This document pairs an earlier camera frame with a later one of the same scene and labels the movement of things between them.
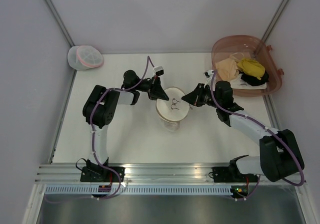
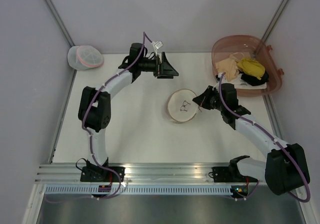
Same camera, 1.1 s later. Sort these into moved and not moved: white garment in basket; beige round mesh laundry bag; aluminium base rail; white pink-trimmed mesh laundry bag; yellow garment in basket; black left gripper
Moved: black left gripper; beige round mesh laundry bag
Not moved: white pink-trimmed mesh laundry bag; white garment in basket; aluminium base rail; yellow garment in basket
